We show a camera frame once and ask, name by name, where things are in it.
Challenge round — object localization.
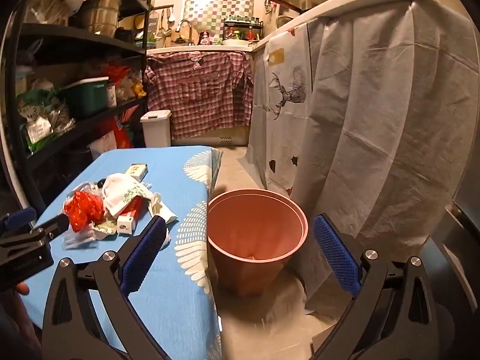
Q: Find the metal faucet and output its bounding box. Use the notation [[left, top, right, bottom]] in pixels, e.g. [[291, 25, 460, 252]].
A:
[[175, 20, 194, 46]]

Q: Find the metal bucket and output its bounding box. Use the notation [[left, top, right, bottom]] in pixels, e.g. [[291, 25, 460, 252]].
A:
[[80, 0, 122, 38]]

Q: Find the black metal shelf rack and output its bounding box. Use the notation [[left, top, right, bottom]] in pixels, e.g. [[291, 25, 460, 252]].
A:
[[0, 0, 152, 211]]

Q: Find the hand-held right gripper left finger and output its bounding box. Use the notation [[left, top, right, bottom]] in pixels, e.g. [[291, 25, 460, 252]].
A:
[[42, 215, 167, 360]]

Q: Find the small cream box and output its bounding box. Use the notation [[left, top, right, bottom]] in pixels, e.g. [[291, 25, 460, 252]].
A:
[[124, 163, 149, 182]]

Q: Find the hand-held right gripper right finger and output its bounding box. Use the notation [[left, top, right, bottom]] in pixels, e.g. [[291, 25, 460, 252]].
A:
[[313, 214, 439, 360]]

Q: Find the red shelf bag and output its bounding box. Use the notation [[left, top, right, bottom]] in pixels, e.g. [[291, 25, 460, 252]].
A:
[[101, 65, 130, 83]]

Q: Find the clear plastic wrapper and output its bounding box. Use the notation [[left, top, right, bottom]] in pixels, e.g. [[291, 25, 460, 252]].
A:
[[62, 229, 98, 250]]

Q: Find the white deer print cloth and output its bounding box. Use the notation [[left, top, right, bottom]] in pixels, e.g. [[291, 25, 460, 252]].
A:
[[245, 22, 314, 199]]

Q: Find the red plastic bag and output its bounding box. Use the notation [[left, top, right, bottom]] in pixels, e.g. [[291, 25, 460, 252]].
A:
[[63, 190, 106, 233]]

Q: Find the pink plastic bin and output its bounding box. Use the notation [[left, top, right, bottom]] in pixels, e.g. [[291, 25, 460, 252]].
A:
[[207, 190, 309, 298]]

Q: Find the red sack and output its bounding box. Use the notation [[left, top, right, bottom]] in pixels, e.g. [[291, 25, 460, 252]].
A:
[[112, 118, 132, 149]]

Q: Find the green sachet packet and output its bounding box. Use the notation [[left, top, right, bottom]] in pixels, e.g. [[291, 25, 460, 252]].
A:
[[92, 219, 117, 241]]

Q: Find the black spice rack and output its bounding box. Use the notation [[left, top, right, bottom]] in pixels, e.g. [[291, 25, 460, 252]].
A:
[[224, 16, 263, 42]]

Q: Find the checkered wall covering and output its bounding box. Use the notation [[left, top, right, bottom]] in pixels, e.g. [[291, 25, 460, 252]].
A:
[[184, 0, 256, 44]]

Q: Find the red plaid shirt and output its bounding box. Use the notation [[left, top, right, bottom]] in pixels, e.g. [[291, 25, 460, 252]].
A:
[[144, 50, 255, 141]]

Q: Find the blue patterned tablecloth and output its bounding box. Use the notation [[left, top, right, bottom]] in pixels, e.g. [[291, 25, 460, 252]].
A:
[[19, 146, 224, 360]]

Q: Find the green and white packet bag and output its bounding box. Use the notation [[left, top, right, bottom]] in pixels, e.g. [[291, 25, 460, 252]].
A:
[[17, 90, 76, 154]]

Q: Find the black pot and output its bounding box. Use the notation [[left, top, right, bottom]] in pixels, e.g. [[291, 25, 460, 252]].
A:
[[114, 26, 136, 44]]

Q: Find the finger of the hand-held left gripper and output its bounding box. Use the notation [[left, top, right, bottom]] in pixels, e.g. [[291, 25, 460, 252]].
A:
[[0, 208, 37, 233], [32, 213, 71, 241]]

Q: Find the grey cloth curtain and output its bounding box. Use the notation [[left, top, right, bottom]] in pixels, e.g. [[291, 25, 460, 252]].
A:
[[245, 2, 475, 308]]

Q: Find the red and white box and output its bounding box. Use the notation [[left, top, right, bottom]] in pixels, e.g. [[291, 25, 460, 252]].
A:
[[114, 195, 145, 235]]

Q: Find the white paper wrapper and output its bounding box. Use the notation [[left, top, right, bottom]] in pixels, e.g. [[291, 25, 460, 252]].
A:
[[148, 193, 179, 226]]

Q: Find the green storage box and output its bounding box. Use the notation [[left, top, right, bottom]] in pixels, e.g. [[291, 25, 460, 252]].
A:
[[60, 77, 110, 119]]

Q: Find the white lidded bin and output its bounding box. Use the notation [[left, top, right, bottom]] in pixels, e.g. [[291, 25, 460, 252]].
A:
[[140, 110, 172, 148]]

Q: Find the white sack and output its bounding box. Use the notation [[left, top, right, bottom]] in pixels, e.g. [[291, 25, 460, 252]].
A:
[[90, 131, 117, 162]]

